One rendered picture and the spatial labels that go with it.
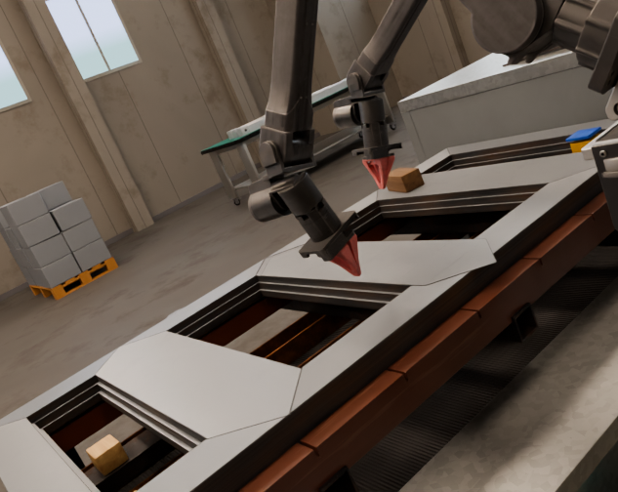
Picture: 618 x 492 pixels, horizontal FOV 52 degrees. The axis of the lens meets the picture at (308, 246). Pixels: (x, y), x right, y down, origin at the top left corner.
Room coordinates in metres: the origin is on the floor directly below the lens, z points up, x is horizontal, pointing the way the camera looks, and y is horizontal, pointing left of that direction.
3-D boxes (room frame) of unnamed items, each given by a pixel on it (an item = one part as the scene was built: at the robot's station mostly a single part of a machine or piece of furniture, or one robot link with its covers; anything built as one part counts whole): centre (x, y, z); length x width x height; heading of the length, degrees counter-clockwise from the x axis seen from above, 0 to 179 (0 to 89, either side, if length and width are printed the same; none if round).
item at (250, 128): (8.71, -0.56, 0.48); 2.67 x 1.03 x 0.97; 124
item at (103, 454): (1.06, 0.48, 0.79); 0.06 x 0.05 x 0.04; 31
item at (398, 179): (1.76, -0.32, 0.89); 0.12 x 0.06 x 0.05; 14
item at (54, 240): (7.88, 2.86, 0.59); 1.19 x 0.80 x 1.19; 32
